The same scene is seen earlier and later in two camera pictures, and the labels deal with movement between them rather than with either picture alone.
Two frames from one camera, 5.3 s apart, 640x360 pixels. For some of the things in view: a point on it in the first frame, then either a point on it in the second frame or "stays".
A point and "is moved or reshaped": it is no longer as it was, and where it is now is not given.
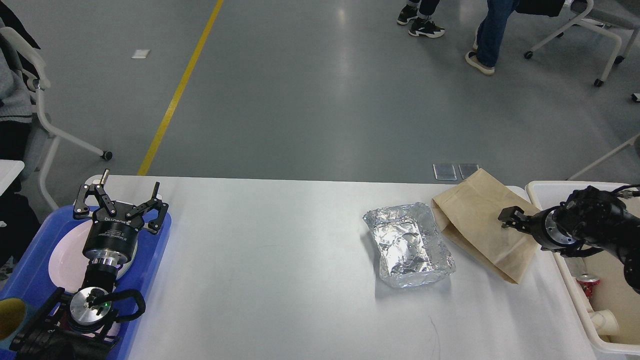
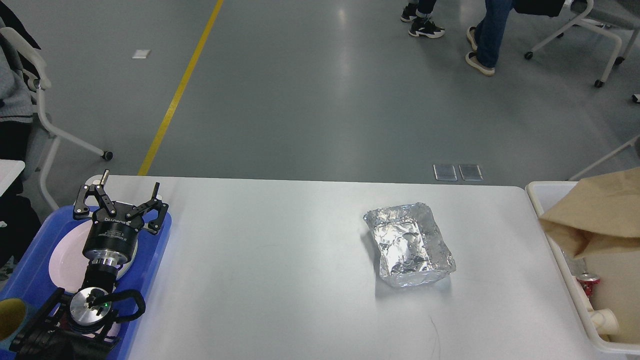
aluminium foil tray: (410, 250) stays
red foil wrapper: (587, 283) stays
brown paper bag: (467, 217) is moved or reshaped
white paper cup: (605, 322) stays
